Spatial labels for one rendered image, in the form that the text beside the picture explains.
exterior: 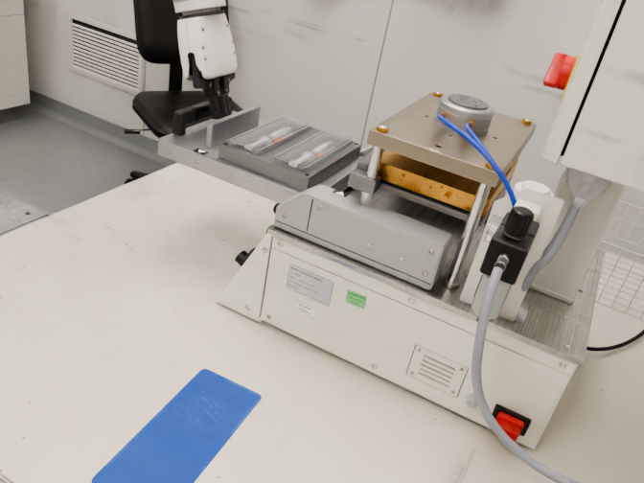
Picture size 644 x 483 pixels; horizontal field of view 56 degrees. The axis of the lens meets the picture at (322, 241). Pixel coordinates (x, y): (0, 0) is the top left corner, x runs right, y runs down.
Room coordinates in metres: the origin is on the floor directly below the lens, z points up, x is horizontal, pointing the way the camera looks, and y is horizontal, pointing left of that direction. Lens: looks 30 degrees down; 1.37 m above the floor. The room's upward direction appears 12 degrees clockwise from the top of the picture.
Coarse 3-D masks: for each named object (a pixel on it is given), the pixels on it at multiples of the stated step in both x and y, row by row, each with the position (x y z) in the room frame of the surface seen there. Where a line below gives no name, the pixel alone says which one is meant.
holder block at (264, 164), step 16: (224, 144) 0.90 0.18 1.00; (288, 144) 0.96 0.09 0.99; (352, 144) 1.02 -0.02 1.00; (224, 160) 0.89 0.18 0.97; (240, 160) 0.88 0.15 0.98; (256, 160) 0.87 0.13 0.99; (272, 160) 0.88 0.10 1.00; (336, 160) 0.93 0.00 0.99; (352, 160) 1.00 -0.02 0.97; (272, 176) 0.86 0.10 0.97; (288, 176) 0.85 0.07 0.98; (304, 176) 0.84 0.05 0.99; (320, 176) 0.88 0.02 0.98
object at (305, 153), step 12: (324, 132) 1.02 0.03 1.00; (336, 132) 1.03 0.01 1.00; (300, 144) 0.94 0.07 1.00; (312, 144) 0.96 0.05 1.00; (324, 144) 0.97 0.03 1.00; (336, 144) 0.98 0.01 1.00; (276, 156) 0.87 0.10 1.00; (288, 156) 0.88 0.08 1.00; (300, 156) 0.89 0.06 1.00; (312, 156) 0.90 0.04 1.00
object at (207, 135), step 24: (216, 120) 1.06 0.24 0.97; (240, 120) 1.01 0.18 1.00; (168, 144) 0.92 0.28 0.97; (192, 144) 0.93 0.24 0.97; (216, 144) 0.95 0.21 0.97; (192, 168) 0.91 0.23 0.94; (216, 168) 0.89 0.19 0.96; (240, 168) 0.88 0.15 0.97; (264, 192) 0.85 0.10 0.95; (288, 192) 0.84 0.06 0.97
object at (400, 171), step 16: (384, 160) 0.81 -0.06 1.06; (400, 160) 0.82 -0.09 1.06; (416, 160) 0.83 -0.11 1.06; (384, 176) 0.80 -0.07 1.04; (400, 176) 0.79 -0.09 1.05; (416, 176) 0.78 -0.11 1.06; (432, 176) 0.78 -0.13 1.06; (448, 176) 0.80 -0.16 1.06; (512, 176) 0.93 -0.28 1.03; (400, 192) 0.79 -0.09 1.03; (416, 192) 0.78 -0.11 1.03; (432, 192) 0.77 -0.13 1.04; (448, 192) 0.76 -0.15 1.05; (464, 192) 0.76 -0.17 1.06; (496, 192) 0.79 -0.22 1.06; (432, 208) 0.77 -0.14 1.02; (448, 208) 0.76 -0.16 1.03; (464, 208) 0.75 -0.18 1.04; (480, 224) 0.74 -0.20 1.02
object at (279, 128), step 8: (280, 120) 1.04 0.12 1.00; (288, 120) 1.05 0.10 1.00; (296, 120) 1.06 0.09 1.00; (256, 128) 0.97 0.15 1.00; (264, 128) 0.98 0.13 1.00; (272, 128) 0.99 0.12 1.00; (280, 128) 1.00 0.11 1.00; (288, 128) 1.00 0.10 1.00; (296, 128) 1.01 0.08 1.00; (240, 136) 0.92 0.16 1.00; (248, 136) 0.93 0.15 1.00; (256, 136) 0.94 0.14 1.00; (264, 136) 0.95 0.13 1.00; (272, 136) 0.95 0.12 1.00; (280, 136) 0.96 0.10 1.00; (248, 144) 0.90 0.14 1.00; (256, 144) 0.91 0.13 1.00; (264, 144) 0.91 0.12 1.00
